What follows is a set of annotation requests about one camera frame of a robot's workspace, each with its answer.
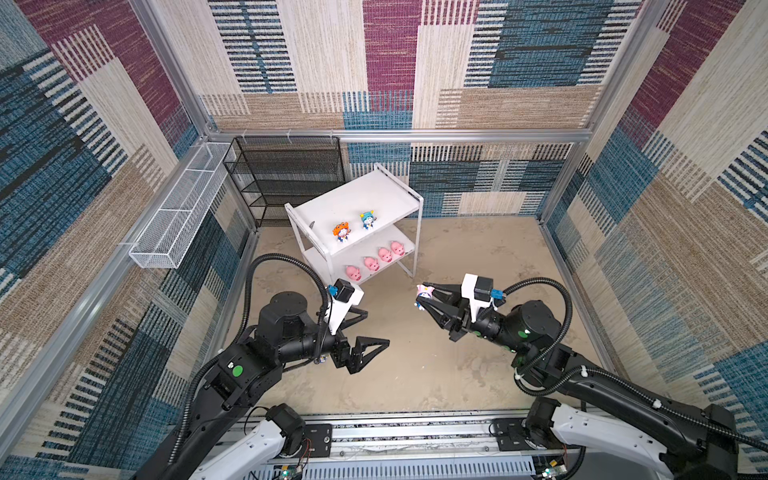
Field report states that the orange crab Doraemon figure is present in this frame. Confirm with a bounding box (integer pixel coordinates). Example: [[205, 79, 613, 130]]
[[333, 222, 351, 242]]

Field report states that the aluminium front rail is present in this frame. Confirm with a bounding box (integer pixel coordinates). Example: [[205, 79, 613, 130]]
[[149, 409, 685, 480]]

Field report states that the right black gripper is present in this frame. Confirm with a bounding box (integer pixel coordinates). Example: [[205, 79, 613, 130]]
[[416, 282, 523, 352]]

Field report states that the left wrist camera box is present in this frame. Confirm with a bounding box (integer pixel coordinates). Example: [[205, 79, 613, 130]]
[[326, 278, 364, 335]]

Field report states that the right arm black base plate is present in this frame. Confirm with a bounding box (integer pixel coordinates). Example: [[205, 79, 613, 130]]
[[494, 416, 582, 452]]

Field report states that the white two-tier metal shelf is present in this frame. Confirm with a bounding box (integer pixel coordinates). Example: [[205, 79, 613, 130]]
[[285, 163, 424, 284]]

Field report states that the teal hooded Doraemon figure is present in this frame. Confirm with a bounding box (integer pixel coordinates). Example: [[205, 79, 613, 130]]
[[360, 210, 377, 230]]

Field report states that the pink hooded Doraemon figure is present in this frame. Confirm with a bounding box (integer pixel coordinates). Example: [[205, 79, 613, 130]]
[[415, 284, 434, 307]]

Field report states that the pink rubber pig toy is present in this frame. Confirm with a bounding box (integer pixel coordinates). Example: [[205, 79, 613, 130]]
[[345, 265, 362, 283], [363, 256, 380, 272], [390, 241, 405, 257], [378, 247, 394, 263]]

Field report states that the white wire mesh basket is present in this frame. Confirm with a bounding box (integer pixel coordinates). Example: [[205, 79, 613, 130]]
[[129, 142, 229, 269]]

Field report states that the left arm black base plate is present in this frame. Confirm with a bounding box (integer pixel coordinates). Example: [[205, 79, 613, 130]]
[[281, 423, 333, 459]]

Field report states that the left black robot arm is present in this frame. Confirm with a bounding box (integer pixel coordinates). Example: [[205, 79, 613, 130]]
[[133, 253, 390, 479]]

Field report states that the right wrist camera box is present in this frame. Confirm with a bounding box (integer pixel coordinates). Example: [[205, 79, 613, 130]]
[[461, 273, 505, 323]]

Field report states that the black mesh wire shelf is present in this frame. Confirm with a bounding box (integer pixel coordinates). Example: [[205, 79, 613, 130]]
[[223, 136, 347, 227]]

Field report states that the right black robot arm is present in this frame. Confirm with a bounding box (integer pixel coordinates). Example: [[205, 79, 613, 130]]
[[415, 274, 767, 479]]

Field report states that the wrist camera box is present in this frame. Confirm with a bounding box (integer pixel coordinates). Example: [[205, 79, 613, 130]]
[[461, 273, 505, 323], [326, 278, 364, 335]]

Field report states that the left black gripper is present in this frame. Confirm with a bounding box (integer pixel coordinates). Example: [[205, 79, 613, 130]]
[[276, 307, 388, 373]]

